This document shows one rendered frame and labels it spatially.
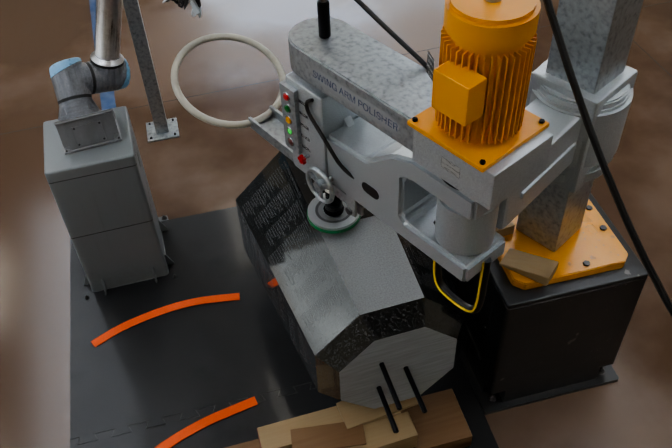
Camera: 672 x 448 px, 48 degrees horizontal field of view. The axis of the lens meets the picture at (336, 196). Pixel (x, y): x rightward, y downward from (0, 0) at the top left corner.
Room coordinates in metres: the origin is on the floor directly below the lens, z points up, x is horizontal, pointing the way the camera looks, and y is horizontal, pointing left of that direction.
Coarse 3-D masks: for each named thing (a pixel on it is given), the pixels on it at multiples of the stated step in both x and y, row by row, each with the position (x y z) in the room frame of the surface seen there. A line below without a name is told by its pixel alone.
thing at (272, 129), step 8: (272, 112) 2.53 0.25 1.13; (280, 112) 2.50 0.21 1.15; (272, 120) 2.51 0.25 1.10; (280, 120) 2.49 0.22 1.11; (256, 128) 2.44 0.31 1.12; (264, 128) 2.40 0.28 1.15; (272, 128) 2.45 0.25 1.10; (280, 128) 2.45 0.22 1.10; (264, 136) 2.40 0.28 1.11; (272, 136) 2.35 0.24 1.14; (280, 136) 2.40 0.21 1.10; (272, 144) 2.36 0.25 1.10; (280, 144) 2.31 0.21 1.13; (288, 152) 2.27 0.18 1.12; (336, 192) 2.05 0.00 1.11; (344, 192) 2.02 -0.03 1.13; (344, 200) 2.02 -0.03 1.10; (360, 208) 1.95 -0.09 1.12
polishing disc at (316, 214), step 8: (312, 200) 2.22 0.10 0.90; (312, 208) 2.18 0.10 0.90; (320, 208) 2.17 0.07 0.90; (344, 208) 2.17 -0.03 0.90; (312, 216) 2.13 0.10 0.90; (320, 216) 2.13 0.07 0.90; (328, 216) 2.13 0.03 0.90; (344, 216) 2.12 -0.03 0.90; (352, 216) 2.12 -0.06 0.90; (320, 224) 2.08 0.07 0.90; (328, 224) 2.08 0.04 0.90; (336, 224) 2.08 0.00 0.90; (344, 224) 2.08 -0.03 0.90; (352, 224) 2.09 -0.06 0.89
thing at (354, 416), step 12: (348, 408) 1.66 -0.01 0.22; (360, 408) 1.66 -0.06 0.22; (372, 408) 1.66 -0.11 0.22; (396, 408) 1.65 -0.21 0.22; (348, 420) 1.61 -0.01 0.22; (360, 420) 1.61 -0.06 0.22; (372, 420) 1.61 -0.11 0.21; (300, 432) 1.57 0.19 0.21; (312, 432) 1.56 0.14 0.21; (324, 432) 1.56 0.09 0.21; (336, 432) 1.56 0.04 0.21; (348, 432) 1.56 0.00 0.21; (360, 432) 1.55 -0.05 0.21; (300, 444) 1.51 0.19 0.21; (312, 444) 1.51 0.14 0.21; (324, 444) 1.51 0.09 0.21; (336, 444) 1.51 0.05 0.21; (348, 444) 1.50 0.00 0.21; (360, 444) 1.50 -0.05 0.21
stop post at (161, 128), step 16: (128, 0) 3.82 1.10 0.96; (128, 16) 3.81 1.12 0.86; (144, 32) 3.83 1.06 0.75; (144, 48) 3.82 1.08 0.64; (144, 64) 3.82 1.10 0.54; (144, 80) 3.81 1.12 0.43; (160, 96) 3.83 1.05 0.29; (160, 112) 3.82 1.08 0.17; (160, 128) 3.82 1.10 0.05; (176, 128) 3.86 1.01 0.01
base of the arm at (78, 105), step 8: (72, 96) 2.78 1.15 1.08; (80, 96) 2.79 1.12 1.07; (88, 96) 2.81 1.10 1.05; (64, 104) 2.76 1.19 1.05; (72, 104) 2.75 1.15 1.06; (80, 104) 2.75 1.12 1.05; (88, 104) 2.77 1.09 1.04; (64, 112) 2.74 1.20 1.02; (72, 112) 2.71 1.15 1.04; (80, 112) 2.72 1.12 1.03; (88, 112) 2.73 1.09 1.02
